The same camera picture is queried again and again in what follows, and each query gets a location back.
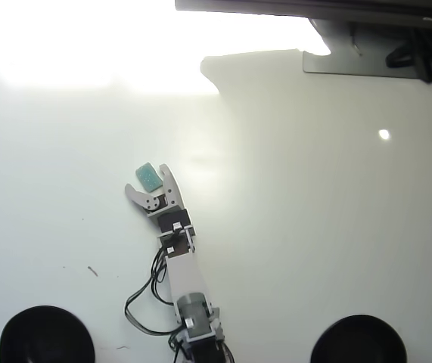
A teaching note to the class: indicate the grey gripper servo housing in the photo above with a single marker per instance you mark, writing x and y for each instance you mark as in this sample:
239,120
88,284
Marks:
164,206

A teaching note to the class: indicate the blue foam cube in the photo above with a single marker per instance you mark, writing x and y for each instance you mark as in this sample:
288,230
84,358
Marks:
148,177

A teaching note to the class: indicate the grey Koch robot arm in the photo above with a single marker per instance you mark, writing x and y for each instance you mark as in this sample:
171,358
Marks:
185,272

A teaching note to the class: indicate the black round bowl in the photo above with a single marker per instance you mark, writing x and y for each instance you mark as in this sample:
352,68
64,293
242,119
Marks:
359,340
45,336

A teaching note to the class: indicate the black computer monitor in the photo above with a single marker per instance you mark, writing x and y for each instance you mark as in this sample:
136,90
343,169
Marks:
314,7

